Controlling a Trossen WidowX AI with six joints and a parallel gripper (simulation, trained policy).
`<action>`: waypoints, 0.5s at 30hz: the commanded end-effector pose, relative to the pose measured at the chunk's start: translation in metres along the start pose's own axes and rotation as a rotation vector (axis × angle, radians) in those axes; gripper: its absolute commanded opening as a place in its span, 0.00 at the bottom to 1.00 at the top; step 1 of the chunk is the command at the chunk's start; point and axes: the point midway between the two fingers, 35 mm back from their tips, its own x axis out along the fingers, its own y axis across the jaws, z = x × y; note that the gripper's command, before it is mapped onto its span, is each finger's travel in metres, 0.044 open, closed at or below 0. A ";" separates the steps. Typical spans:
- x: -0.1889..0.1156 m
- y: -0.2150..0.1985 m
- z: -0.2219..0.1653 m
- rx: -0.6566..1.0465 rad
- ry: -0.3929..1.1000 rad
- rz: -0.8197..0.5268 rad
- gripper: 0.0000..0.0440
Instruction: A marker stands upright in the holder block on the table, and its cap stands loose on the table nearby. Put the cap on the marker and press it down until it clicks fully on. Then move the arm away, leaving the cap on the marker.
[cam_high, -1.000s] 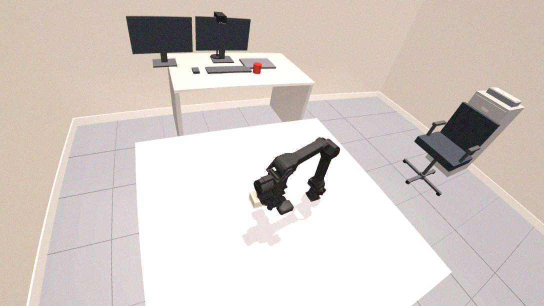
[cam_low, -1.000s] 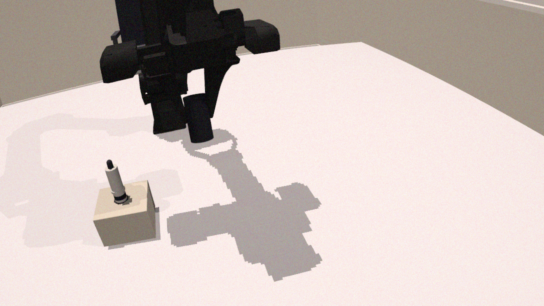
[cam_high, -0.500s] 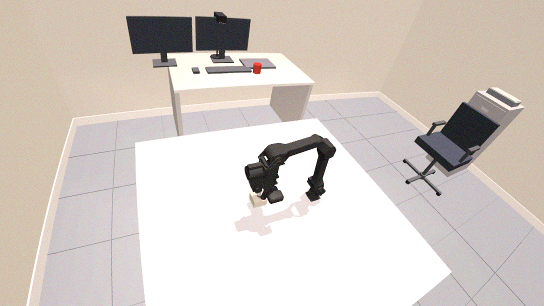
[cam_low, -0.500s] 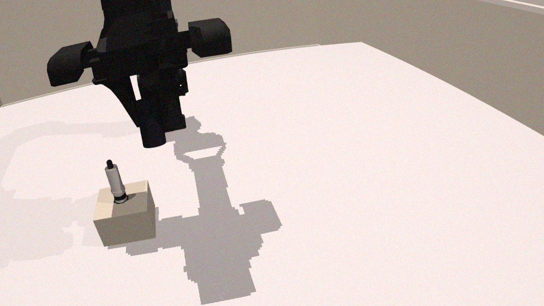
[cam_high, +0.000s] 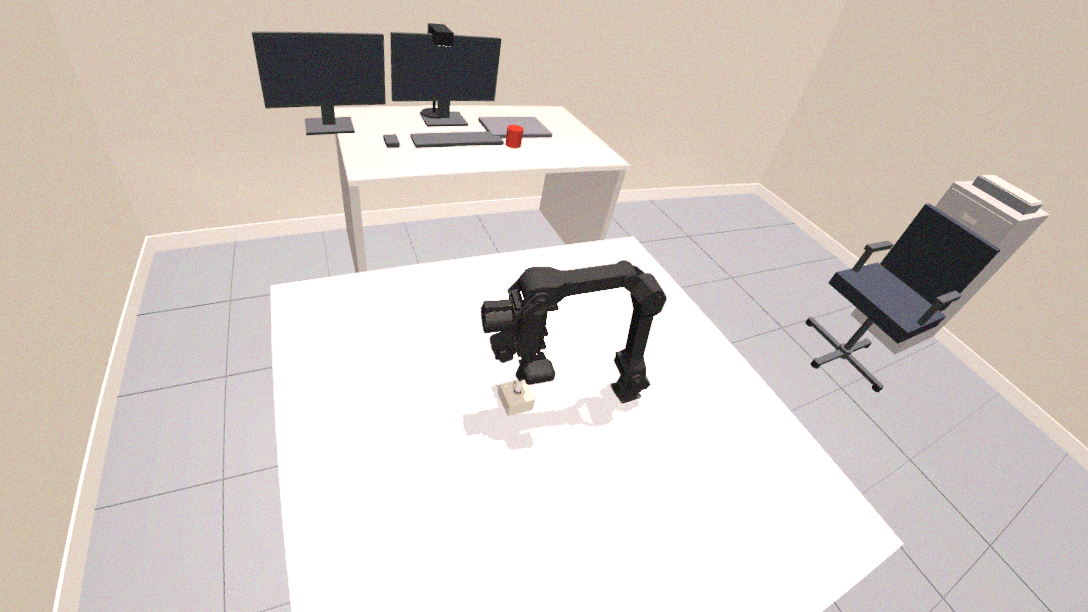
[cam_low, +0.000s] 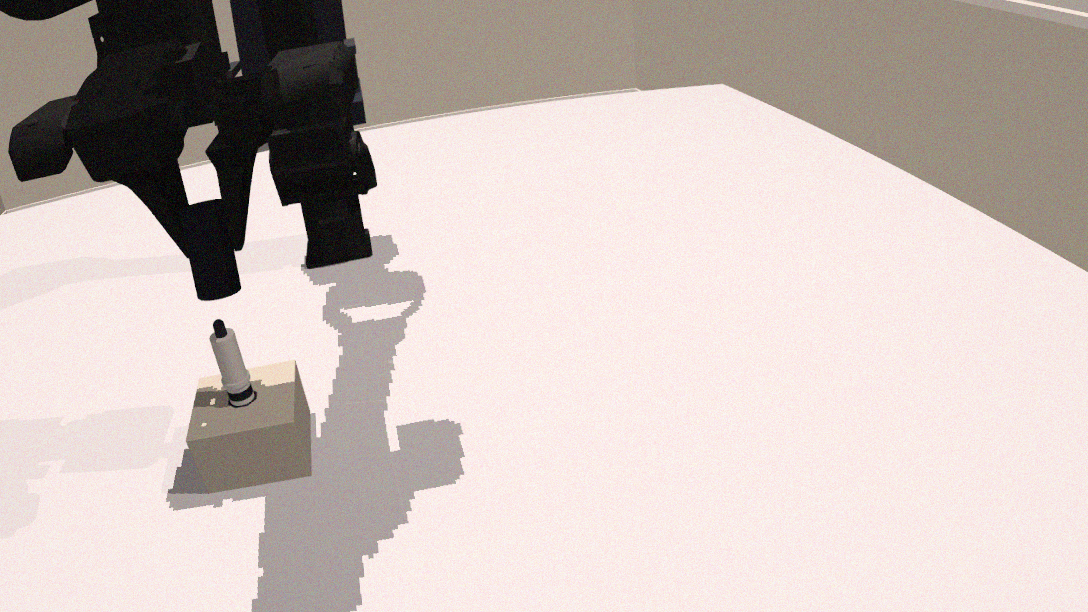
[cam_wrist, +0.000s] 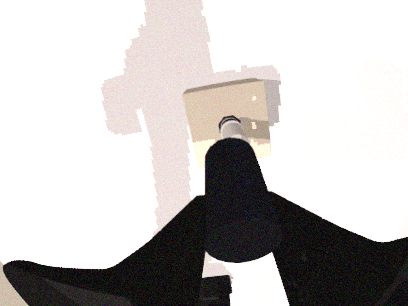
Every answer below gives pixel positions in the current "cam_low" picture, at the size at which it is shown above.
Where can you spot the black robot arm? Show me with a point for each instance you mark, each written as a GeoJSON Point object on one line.
{"type": "Point", "coordinates": [133, 112]}

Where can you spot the beige block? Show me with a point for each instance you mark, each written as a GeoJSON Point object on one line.
{"type": "Point", "coordinates": [265, 441]}

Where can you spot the black marker cap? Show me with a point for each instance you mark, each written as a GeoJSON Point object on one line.
{"type": "Point", "coordinates": [210, 250]}

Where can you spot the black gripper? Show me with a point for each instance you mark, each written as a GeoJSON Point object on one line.
{"type": "Point", "coordinates": [299, 87]}

